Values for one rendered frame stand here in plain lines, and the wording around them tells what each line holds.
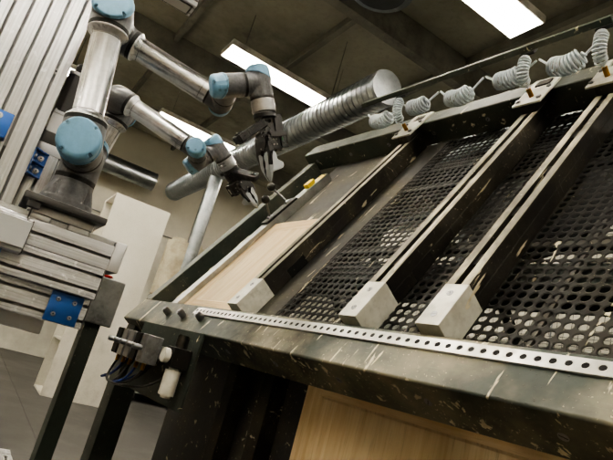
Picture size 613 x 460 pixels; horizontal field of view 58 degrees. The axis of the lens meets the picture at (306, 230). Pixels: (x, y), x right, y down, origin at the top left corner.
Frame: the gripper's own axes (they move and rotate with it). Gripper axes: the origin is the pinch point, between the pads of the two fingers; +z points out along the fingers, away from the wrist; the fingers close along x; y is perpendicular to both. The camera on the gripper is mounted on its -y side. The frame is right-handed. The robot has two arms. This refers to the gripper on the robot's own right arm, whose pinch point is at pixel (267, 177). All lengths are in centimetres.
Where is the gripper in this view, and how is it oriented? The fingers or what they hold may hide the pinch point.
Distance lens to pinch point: 172.5
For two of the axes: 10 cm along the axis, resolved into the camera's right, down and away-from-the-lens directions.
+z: 1.5, 9.9, -0.2
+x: -5.1, 0.9, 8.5
